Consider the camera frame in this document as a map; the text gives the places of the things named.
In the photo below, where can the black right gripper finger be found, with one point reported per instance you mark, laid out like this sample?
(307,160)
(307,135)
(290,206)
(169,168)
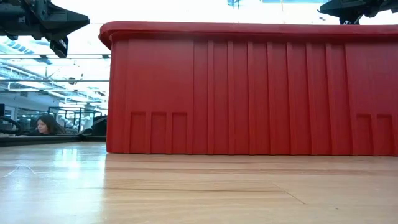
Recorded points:
(345,6)
(351,12)

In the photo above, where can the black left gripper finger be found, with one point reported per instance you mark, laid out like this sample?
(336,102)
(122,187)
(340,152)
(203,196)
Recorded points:
(65,30)
(65,18)

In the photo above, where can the red plastic bin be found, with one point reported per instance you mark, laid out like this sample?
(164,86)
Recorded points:
(248,93)

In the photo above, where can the person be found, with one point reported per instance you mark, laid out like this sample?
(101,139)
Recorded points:
(46,126)

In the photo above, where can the black chair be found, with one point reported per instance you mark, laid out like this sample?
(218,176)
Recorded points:
(98,126)

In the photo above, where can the black railing frame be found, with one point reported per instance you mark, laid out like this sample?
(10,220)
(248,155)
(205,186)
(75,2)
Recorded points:
(80,109)

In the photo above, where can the black aluminium frame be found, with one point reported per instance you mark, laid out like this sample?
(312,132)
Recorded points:
(37,140)

